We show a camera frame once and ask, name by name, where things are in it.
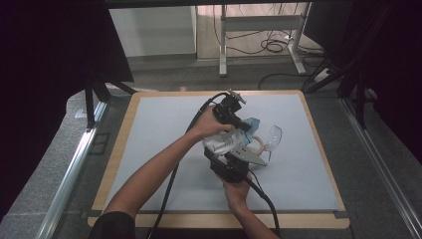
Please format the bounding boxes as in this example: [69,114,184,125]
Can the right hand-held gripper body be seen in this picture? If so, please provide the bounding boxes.
[210,144,269,184]

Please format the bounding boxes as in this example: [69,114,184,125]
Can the black curtain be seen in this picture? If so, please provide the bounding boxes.
[0,0,134,222]
[331,0,422,163]

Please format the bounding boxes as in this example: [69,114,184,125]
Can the white and blue milk pouch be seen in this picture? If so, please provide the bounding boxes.
[202,117,262,157]

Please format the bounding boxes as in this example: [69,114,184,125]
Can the aluminium floor rail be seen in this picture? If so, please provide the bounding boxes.
[339,98,422,238]
[34,101,108,239]

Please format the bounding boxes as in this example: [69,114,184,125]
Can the person's black sleeve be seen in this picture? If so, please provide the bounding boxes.
[88,210,137,239]

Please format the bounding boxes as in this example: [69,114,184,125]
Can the black stand legs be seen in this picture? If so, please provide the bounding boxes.
[301,56,371,131]
[84,78,137,131]

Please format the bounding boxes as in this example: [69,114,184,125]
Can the white desk frame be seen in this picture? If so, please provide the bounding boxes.
[218,3,313,78]

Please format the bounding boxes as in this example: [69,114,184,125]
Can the person's right hand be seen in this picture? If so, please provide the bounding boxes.
[220,173,253,214]

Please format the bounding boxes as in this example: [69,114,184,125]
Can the white power strip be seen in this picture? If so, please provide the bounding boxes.
[313,68,331,84]

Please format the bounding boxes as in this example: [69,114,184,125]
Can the white partition panel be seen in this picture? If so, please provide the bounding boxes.
[108,6,197,58]

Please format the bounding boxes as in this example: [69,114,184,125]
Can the glass pitcher with beige band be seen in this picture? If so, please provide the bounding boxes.
[247,124,284,162]

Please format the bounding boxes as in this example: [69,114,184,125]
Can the white table frame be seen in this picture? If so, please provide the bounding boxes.
[212,3,325,92]

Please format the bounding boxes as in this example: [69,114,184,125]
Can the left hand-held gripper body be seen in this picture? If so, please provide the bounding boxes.
[212,89,248,126]

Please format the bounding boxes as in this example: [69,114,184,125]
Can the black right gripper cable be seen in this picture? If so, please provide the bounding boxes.
[244,168,283,239]

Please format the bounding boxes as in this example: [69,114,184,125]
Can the wooden table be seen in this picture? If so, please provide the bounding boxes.
[88,89,351,230]

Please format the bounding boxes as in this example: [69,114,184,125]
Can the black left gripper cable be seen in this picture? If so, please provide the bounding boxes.
[144,92,231,239]

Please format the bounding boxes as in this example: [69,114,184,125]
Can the person's left hand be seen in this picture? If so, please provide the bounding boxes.
[190,105,236,141]

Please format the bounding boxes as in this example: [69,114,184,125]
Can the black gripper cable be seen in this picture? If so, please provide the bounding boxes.
[244,168,283,239]
[144,92,231,239]

